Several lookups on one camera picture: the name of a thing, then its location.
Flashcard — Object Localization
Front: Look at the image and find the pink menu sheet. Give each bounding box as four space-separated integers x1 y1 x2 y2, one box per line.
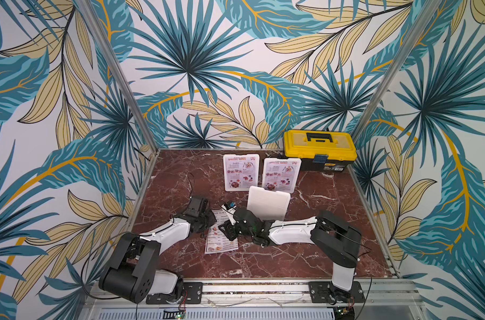
225 157 258 191

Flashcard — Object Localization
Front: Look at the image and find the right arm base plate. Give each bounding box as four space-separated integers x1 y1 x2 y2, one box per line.
308 281 366 305

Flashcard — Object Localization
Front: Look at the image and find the yellow header menu sheet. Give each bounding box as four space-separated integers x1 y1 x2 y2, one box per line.
204 209 239 254

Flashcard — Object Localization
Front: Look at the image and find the white menu rack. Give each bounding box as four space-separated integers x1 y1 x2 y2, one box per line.
246 186 290 221
222 153 261 193
261 157 302 195

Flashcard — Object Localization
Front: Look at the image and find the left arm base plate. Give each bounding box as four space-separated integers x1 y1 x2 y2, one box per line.
146 281 204 305

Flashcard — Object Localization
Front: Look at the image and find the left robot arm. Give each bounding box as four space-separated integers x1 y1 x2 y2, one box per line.
98 197 216 303

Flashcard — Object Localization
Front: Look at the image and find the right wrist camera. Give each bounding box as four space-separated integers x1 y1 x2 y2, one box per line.
223 202 236 215

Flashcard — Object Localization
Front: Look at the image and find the restaurant special menu sheet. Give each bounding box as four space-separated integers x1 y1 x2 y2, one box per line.
264 159 299 191

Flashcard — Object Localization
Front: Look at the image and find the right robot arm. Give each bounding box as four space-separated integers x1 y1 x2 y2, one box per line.
219 207 362 293

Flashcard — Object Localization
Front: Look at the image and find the aluminium front rail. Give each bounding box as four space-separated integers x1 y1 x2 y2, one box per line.
79 278 428 319

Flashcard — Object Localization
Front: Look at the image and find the yellow black toolbox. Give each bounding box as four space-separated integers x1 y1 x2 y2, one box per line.
283 129 357 172

